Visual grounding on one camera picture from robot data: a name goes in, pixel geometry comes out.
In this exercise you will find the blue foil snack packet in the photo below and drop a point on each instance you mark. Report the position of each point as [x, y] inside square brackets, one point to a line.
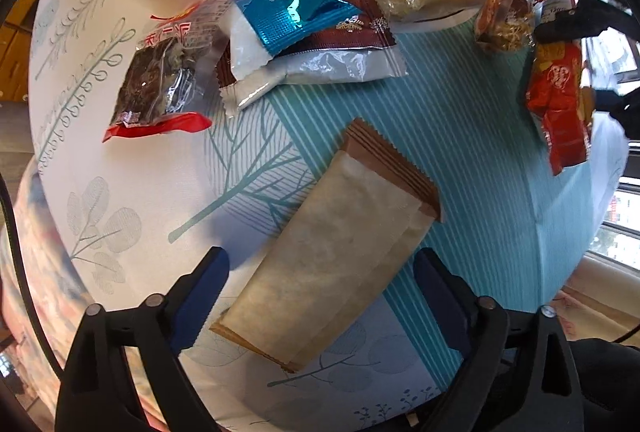
[266, 28]

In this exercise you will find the small clear nut packet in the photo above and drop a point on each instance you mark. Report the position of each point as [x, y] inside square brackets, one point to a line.
[504, 25]

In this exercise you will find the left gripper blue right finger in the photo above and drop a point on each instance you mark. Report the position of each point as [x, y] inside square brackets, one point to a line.
[476, 327]

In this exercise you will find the red snack packet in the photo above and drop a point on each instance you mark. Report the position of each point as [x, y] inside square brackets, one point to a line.
[555, 99]

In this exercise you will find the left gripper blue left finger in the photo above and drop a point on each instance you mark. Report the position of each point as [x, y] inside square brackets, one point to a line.
[167, 324]

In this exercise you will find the beige brown wafer packet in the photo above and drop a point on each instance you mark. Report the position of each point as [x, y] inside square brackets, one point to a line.
[350, 237]

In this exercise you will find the dark red-edged snack packet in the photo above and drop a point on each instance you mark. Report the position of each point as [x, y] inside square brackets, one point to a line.
[171, 81]

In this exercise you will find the maroon silver snack packet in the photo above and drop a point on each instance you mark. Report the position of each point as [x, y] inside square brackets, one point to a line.
[359, 49]

